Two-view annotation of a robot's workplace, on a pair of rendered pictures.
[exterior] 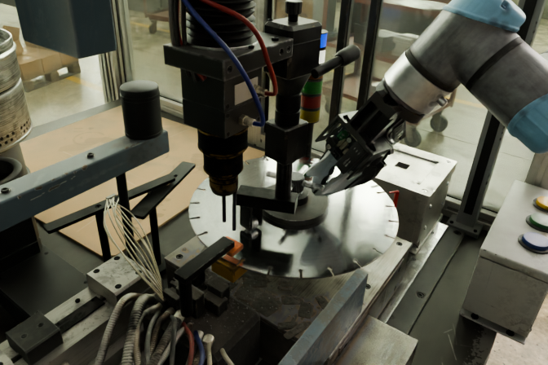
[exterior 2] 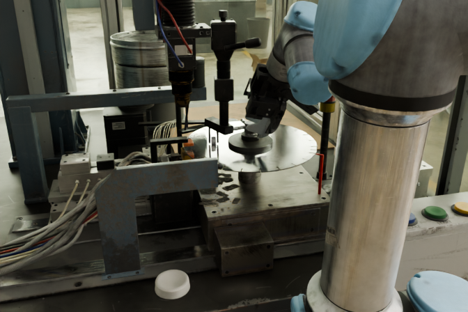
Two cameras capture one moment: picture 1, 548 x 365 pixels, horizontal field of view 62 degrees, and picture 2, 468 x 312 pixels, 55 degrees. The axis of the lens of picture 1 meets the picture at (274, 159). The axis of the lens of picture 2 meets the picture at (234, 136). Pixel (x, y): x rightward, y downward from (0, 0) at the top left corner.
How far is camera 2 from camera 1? 72 cm
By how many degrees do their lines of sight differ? 38
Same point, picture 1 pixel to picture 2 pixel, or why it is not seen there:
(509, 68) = (290, 49)
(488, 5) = (290, 14)
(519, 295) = not seen: hidden behind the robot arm
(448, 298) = not seen: hidden behind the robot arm
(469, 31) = (284, 28)
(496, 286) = not seen: hidden behind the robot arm
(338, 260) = (234, 166)
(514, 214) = (421, 204)
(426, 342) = (303, 264)
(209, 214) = (203, 134)
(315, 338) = (159, 165)
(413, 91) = (270, 64)
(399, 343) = (260, 237)
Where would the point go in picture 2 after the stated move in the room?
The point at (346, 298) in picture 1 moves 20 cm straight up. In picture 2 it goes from (191, 161) to (188, 63)
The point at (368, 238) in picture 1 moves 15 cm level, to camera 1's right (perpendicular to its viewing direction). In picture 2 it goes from (264, 164) to (323, 185)
